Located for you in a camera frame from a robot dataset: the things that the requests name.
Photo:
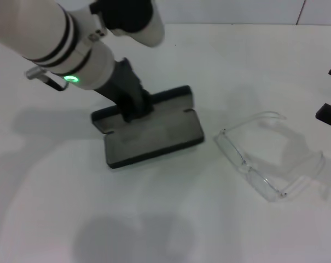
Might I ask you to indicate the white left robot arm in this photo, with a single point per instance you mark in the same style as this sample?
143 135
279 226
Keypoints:
45 30

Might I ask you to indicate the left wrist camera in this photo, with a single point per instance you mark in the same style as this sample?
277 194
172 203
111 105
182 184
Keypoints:
132 16

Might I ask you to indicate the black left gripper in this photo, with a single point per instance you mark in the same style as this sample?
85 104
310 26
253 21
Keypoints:
127 85

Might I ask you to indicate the clear frame glasses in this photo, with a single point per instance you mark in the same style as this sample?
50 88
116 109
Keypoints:
252 172

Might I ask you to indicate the black glasses case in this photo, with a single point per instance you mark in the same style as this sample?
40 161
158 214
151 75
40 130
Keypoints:
154 137

